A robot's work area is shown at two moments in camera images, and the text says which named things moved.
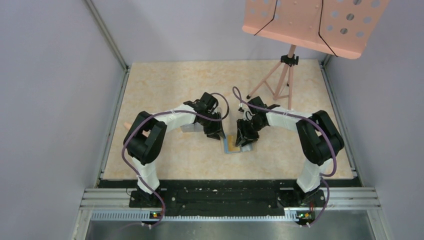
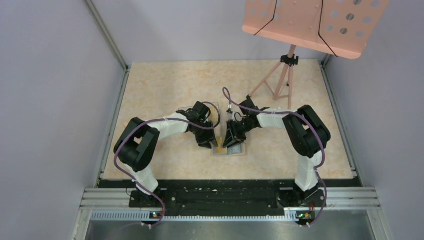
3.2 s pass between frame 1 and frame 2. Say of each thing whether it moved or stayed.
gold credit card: moved
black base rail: stayed
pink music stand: stayed
